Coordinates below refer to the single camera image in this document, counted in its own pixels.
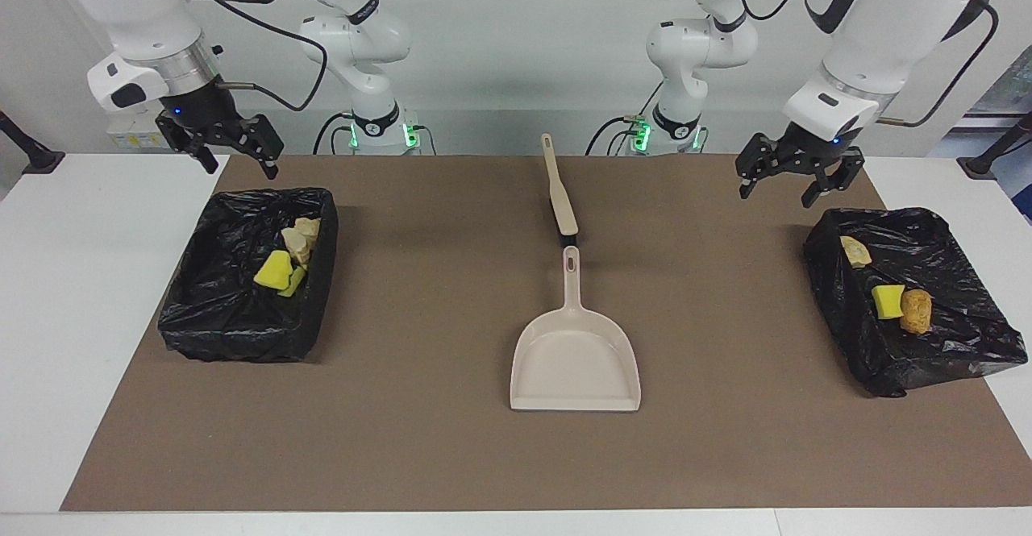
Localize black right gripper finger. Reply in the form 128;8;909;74
156;114;219;175
246;114;285;181

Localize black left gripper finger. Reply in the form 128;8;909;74
735;133;779;200
801;153;866;209

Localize oval brown bread roll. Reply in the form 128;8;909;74
900;289;933;335

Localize beige brush black bristles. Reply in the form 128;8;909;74
540;133;581;248

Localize beige plastic dustpan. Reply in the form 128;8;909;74
510;246;643;413

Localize black bag lined bin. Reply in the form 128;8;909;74
158;188;339;363
804;207;1029;398

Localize black clamp stand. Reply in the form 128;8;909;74
957;113;1032;180
0;110;65;175

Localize blue grey background equipment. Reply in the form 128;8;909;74
927;44;1032;222

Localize brown table mat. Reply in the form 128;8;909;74
60;155;1032;513

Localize black right base cable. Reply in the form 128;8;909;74
313;111;438;156

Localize black base cable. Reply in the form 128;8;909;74
313;111;438;156
586;81;666;156

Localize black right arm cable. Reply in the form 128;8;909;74
169;0;330;114

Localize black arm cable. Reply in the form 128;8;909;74
169;0;330;114
730;0;1001;128

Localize black left base cable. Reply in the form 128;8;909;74
586;81;666;156

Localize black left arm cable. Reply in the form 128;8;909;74
730;0;1001;128

